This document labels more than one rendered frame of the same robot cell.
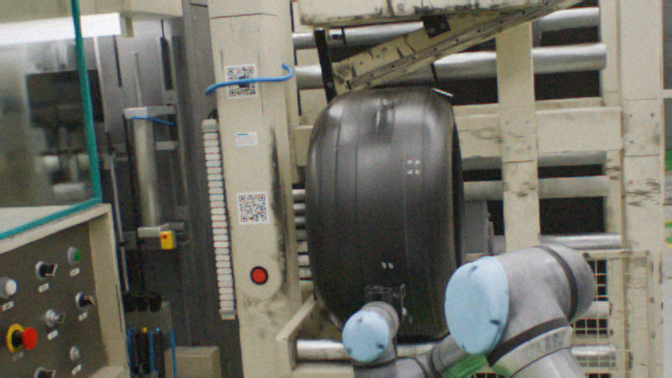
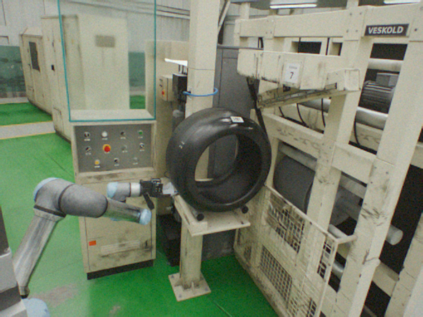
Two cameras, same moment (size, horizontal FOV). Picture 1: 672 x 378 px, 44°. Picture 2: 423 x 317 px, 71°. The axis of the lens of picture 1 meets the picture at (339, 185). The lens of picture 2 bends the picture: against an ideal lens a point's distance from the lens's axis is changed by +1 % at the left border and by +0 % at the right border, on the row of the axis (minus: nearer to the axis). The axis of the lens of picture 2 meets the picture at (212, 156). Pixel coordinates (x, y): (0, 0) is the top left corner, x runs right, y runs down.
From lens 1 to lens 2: 1.66 m
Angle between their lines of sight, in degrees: 53
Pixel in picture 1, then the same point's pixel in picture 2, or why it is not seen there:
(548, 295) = (48, 199)
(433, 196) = (182, 158)
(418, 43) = (280, 93)
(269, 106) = (192, 104)
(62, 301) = (131, 143)
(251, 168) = not seen: hidden behind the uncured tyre
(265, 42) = (194, 80)
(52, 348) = (124, 155)
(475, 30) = (297, 94)
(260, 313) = not seen: hidden behind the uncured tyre
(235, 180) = not seen: hidden behind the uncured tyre
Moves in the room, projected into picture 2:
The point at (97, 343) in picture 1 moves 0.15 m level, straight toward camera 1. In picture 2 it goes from (148, 159) to (131, 165)
